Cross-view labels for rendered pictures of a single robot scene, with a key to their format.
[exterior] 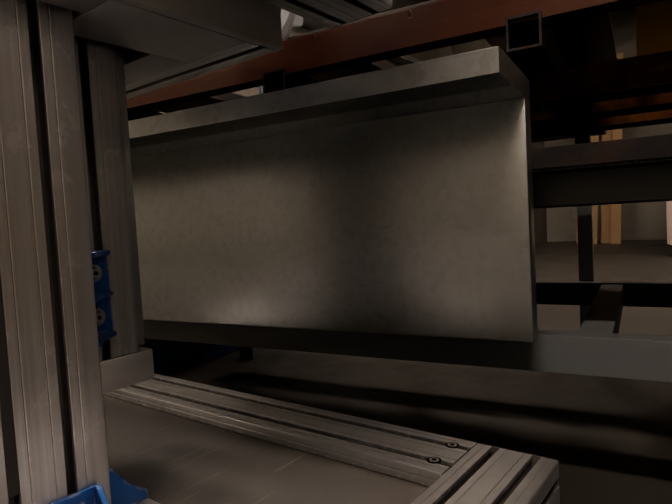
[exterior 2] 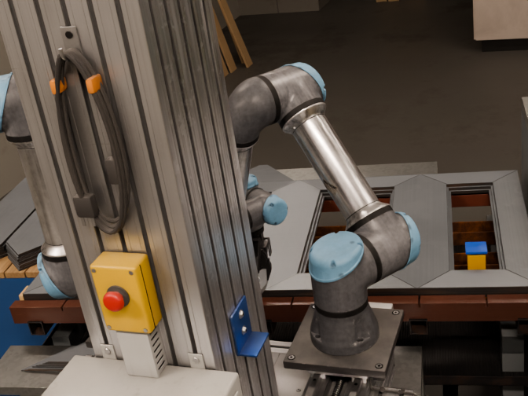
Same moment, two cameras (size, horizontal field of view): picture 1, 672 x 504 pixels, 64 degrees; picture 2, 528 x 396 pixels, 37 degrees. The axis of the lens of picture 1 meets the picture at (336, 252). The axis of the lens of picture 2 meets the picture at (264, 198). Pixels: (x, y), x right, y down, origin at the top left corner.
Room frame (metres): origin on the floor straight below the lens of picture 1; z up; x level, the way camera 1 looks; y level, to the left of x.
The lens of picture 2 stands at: (-0.84, 0.52, 2.09)
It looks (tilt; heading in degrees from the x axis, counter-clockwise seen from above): 26 degrees down; 345
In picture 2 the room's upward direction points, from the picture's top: 9 degrees counter-clockwise
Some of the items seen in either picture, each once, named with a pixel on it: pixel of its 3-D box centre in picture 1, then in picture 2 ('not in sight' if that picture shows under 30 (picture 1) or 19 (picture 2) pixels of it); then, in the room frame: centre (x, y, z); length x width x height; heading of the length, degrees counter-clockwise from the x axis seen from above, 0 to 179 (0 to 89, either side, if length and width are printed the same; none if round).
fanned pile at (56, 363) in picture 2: not in sight; (86, 354); (1.24, 0.61, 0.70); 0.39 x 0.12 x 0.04; 61
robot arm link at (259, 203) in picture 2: not in sight; (262, 209); (0.98, 0.06, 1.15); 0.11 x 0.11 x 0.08; 17
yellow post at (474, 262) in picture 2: (653, 26); (477, 279); (0.89, -0.53, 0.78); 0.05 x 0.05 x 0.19; 61
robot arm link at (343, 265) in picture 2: not in sight; (339, 269); (0.51, 0.03, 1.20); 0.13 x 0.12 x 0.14; 107
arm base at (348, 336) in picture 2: not in sight; (342, 316); (0.51, 0.04, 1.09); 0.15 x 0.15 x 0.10
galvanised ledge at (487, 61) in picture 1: (161, 138); (195, 371); (1.04, 0.32, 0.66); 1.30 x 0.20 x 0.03; 61
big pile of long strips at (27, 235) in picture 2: not in sight; (40, 211); (2.11, 0.66, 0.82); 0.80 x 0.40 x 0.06; 151
